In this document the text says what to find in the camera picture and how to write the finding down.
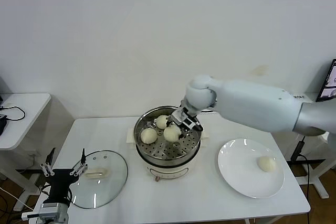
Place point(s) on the white steamed baozi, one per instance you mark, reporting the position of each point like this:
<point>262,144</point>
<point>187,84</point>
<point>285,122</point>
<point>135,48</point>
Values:
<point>161,121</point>
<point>266,164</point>
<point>148,136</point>
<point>171,133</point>

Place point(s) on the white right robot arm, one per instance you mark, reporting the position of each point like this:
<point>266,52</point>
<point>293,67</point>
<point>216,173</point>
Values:
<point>249,103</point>

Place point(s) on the cream electric cooker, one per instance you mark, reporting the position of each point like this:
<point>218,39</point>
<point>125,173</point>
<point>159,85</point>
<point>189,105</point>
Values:
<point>170,171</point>

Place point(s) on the black power adapter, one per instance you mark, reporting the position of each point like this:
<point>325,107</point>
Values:
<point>2,125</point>

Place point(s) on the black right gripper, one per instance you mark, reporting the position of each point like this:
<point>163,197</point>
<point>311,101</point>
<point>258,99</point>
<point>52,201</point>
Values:
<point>181,115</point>

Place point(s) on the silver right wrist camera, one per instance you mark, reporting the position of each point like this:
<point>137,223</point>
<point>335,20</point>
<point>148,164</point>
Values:
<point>190,123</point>

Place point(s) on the perforated steel steamer basket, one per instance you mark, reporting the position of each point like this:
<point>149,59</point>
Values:
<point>189,145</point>

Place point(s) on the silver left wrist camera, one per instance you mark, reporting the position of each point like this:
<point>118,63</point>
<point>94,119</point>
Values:
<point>50,209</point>

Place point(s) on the open dark grey laptop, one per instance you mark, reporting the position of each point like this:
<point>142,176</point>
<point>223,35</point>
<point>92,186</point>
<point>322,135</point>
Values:
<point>328,82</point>

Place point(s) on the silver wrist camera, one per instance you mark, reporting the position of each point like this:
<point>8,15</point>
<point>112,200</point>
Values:
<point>50,209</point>
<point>190,123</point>

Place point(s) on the white side table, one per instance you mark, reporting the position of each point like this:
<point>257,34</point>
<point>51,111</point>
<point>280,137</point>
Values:
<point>319,171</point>
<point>26,119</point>

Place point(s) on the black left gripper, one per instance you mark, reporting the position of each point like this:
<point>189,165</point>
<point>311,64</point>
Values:
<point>61,179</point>

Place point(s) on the white round plate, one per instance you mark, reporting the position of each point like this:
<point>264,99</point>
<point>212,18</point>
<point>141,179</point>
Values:
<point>231,161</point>

